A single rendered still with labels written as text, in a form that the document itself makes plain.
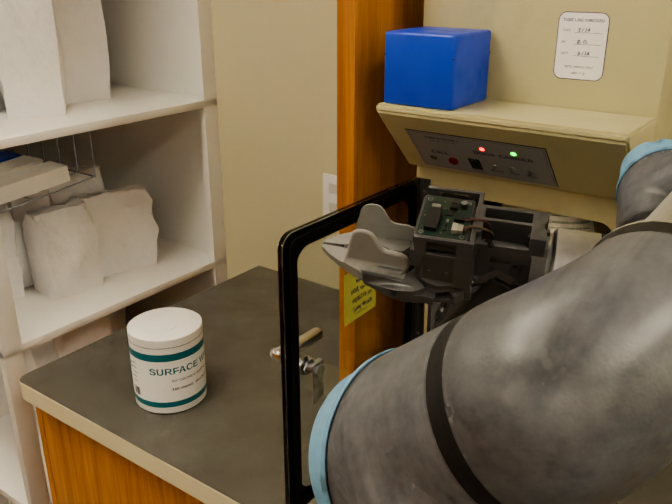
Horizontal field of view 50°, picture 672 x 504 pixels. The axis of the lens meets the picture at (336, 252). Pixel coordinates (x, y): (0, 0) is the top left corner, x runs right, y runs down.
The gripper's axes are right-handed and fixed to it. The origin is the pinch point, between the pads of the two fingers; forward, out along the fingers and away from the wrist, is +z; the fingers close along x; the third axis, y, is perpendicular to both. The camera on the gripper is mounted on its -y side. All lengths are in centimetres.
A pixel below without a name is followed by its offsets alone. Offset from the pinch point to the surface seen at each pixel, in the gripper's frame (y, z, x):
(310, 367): -23.5, 5.7, -1.7
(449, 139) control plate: -4.9, -6.9, -27.1
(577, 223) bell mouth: -18.4, -24.5, -29.6
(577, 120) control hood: 0.9, -21.7, -25.5
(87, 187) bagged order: -71, 99, -77
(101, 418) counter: -56, 48, -4
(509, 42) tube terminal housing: 3.0, -12.4, -38.2
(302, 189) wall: -63, 36, -79
